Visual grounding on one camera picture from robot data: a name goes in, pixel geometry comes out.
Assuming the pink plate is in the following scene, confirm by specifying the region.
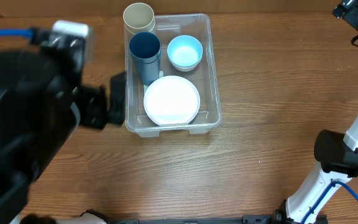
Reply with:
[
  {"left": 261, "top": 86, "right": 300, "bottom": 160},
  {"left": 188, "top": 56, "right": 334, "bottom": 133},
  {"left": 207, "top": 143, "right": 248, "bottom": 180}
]
[{"left": 143, "top": 75, "right": 201, "bottom": 126}]

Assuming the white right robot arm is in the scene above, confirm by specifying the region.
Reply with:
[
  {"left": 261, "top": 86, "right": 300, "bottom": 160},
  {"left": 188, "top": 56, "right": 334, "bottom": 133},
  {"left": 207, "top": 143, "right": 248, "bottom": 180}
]
[{"left": 269, "top": 0, "right": 358, "bottom": 223}]

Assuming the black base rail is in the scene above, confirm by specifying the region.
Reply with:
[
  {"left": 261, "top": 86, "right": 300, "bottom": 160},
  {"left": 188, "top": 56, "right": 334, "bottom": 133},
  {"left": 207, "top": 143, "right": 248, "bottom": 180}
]
[{"left": 108, "top": 215, "right": 278, "bottom": 224}]

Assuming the light blue bowl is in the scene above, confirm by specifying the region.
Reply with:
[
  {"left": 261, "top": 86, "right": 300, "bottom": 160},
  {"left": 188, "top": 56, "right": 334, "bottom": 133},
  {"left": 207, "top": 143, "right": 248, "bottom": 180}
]
[{"left": 167, "top": 35, "right": 203, "bottom": 66}]

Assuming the dark blue cup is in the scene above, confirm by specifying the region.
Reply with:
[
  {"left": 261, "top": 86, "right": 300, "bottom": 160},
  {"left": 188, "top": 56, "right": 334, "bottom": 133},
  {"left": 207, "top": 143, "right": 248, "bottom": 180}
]
[
  {"left": 129, "top": 32, "right": 161, "bottom": 63},
  {"left": 133, "top": 57, "right": 160, "bottom": 86}
]

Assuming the beige cup front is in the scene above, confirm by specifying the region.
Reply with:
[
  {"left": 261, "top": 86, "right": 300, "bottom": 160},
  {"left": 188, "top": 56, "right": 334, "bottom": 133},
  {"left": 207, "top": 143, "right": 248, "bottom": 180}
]
[{"left": 125, "top": 26, "right": 155, "bottom": 35}]

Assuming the beige cup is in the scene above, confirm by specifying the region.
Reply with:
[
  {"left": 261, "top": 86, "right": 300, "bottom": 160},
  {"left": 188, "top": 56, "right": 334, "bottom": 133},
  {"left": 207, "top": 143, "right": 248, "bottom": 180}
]
[
  {"left": 123, "top": 2, "right": 155, "bottom": 30},
  {"left": 125, "top": 26, "right": 155, "bottom": 35}
]

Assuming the dark blue cup front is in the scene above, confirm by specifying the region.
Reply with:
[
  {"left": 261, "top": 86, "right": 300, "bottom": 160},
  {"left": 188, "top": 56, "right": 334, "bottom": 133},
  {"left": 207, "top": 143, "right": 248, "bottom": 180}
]
[{"left": 129, "top": 32, "right": 161, "bottom": 63}]

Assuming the clear plastic storage bin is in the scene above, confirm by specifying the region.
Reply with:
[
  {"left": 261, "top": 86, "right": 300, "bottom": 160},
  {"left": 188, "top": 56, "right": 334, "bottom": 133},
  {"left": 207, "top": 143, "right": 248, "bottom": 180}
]
[{"left": 124, "top": 13, "right": 222, "bottom": 138}]

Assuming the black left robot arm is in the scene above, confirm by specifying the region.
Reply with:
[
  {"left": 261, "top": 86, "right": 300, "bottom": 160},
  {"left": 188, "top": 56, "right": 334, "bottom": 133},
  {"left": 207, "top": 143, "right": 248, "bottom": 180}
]
[{"left": 0, "top": 28, "right": 126, "bottom": 223}]

